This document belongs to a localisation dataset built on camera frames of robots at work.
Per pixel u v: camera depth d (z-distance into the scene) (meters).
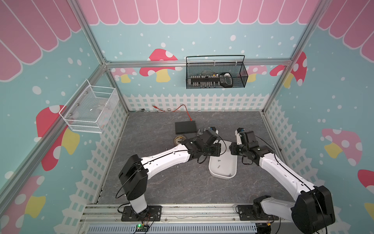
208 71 0.94
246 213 0.74
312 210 0.39
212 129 0.73
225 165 0.90
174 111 1.23
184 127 1.10
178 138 1.02
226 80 0.89
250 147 0.63
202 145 0.60
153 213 0.74
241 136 0.67
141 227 0.73
